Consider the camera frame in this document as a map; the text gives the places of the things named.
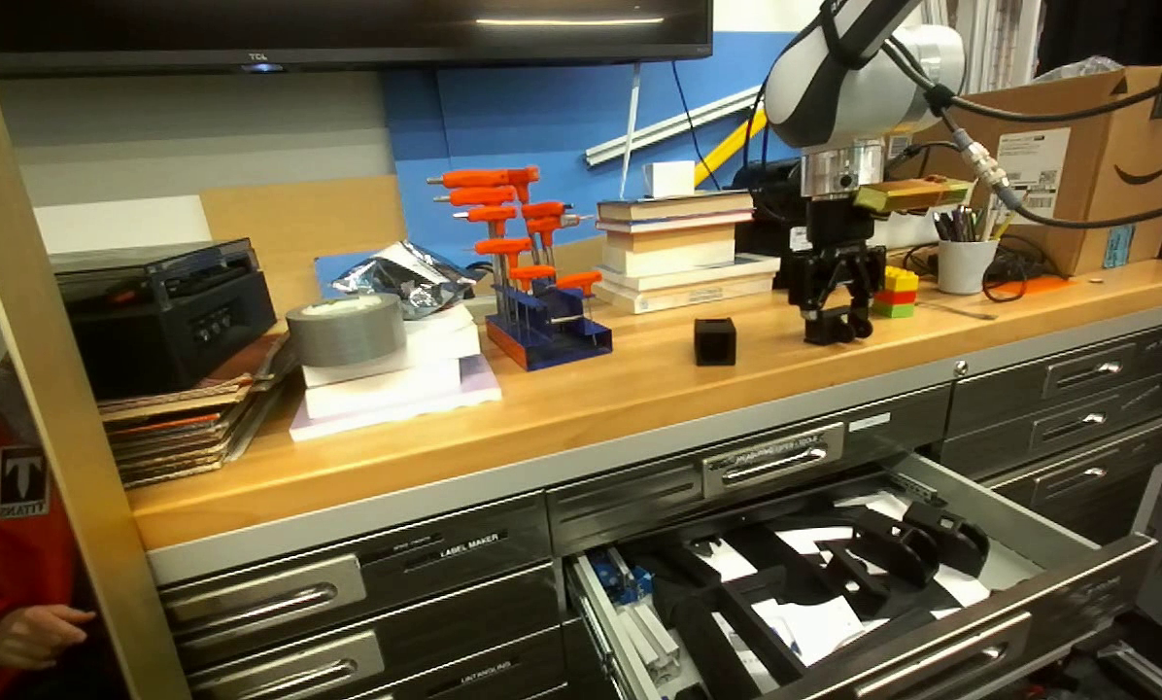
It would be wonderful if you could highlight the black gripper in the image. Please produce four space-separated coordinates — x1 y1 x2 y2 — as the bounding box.
774 201 885 311

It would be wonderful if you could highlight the small black cube object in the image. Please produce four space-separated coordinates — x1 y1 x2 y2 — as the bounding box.
692 318 739 366

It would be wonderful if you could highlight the black metal drawer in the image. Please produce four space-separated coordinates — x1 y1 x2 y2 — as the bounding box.
567 454 1152 700

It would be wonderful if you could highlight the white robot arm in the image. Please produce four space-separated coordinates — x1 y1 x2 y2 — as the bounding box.
757 0 1045 321

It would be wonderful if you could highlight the colourful toy block stack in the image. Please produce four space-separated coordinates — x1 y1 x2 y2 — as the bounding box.
875 263 922 318

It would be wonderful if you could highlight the white pen cup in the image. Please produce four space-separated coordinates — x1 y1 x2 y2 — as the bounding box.
937 242 995 297

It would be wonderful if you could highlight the stack of books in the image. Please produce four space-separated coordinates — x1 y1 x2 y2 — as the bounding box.
599 192 779 315

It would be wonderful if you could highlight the cardboard box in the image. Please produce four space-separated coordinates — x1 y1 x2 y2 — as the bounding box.
953 65 1162 276

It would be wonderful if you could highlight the white paper stack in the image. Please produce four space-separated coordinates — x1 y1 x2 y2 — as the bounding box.
293 306 501 445

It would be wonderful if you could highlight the black case on left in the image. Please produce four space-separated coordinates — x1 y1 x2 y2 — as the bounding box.
56 236 275 398

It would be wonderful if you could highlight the person in red shirt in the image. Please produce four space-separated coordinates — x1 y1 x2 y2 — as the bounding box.
0 366 94 700

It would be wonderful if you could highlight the orange handled hex key set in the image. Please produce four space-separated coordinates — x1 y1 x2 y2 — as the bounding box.
436 166 615 371

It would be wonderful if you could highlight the grey duct tape roll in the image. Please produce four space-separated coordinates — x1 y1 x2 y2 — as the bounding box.
289 297 406 371

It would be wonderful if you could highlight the wall mounted monitor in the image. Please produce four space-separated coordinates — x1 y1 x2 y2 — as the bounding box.
0 0 717 74

